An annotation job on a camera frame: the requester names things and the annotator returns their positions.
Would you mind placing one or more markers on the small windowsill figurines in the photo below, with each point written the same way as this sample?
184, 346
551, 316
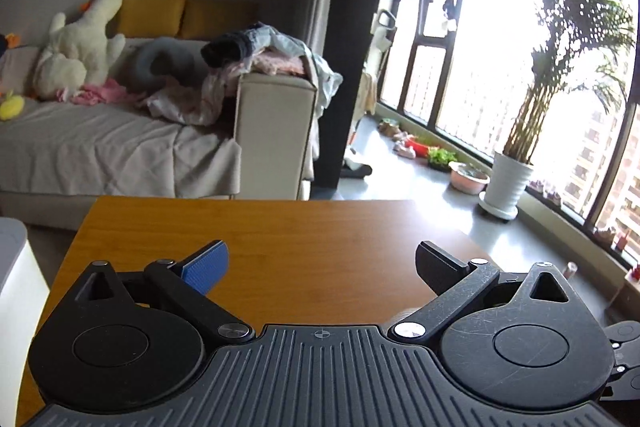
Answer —
546, 194

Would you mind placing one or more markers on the palm plant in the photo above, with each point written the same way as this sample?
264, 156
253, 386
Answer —
575, 17

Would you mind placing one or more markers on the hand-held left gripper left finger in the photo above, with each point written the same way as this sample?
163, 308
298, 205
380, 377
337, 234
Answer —
207, 264

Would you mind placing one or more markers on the dark rolled garment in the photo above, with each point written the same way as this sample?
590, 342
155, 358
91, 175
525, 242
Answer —
227, 47

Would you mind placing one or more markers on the beige sofa blanket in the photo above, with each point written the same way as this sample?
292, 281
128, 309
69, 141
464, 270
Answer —
110, 147

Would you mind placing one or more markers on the red floor item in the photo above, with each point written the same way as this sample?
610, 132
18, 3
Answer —
417, 146

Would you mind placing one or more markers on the red windowsill figurines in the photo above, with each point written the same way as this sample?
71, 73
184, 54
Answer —
636, 272

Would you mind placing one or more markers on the grey neck pillow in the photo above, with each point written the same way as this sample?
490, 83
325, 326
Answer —
165, 57

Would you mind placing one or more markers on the small windowsill ornaments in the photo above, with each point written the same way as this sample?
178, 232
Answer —
612, 239

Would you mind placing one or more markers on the white ribbed plant pot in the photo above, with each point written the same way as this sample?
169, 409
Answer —
507, 182

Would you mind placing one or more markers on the yellow plush toy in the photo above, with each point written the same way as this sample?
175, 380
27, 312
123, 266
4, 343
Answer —
11, 107

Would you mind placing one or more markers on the small floor plant pots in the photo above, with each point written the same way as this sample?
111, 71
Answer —
389, 126

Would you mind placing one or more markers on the beige sofa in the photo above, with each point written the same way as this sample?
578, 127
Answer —
270, 122

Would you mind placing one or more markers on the white hanging item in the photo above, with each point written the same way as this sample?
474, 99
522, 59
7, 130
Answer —
382, 29

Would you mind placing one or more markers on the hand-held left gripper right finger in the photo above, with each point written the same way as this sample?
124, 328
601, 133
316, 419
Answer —
435, 264

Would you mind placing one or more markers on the tray of green plants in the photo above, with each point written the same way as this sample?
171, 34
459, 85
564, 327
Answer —
442, 157

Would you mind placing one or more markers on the pile of light clothes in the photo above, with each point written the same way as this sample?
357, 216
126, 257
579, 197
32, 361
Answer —
280, 54

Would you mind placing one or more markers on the black and white floor item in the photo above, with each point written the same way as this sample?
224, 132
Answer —
356, 167

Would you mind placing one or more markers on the small pink cylinder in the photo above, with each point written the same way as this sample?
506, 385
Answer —
570, 270

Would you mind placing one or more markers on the pink basin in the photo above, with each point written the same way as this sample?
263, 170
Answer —
469, 179

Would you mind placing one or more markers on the pink cloth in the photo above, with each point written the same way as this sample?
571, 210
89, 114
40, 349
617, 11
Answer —
107, 91

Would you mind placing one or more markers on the white appliance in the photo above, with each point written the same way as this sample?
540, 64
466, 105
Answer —
17, 287

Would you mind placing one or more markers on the pair of slippers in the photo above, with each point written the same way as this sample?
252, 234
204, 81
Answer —
404, 147

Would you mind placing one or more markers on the yellow cushion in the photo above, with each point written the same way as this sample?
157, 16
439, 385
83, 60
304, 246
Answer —
215, 19
150, 17

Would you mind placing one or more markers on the white plush duck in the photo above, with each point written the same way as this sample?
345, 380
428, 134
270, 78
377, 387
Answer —
80, 42

